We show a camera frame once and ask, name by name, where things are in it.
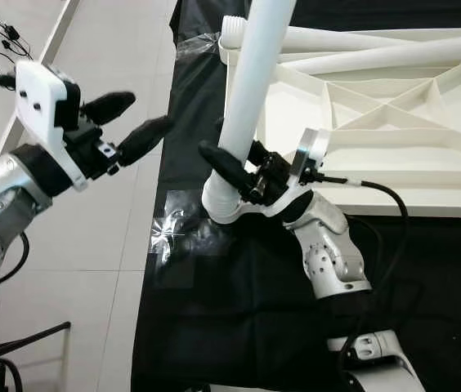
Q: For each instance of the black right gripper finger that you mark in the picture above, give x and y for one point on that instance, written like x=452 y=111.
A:
x=224 y=167
x=259 y=153

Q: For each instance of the black table cloth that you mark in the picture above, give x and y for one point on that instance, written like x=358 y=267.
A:
x=255 y=310

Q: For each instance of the white plastic children table top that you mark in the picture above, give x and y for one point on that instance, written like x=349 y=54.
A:
x=427 y=155

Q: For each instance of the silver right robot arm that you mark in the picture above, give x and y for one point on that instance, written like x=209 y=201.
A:
x=333 y=253

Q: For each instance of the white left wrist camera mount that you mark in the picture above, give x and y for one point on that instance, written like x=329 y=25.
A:
x=38 y=102

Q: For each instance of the clear tape piece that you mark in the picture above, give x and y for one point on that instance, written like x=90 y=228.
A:
x=169 y=229

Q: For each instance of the clear plastic wrap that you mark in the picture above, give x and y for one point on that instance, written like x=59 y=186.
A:
x=194 y=45

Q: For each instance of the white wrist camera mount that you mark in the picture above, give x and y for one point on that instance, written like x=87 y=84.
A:
x=38 y=102
x=312 y=151

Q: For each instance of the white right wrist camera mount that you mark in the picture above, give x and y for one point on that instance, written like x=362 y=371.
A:
x=312 y=151

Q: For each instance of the black tripod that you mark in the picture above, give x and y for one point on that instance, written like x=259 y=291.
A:
x=34 y=335

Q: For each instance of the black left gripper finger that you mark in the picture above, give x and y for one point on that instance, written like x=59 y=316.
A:
x=108 y=106
x=145 y=139

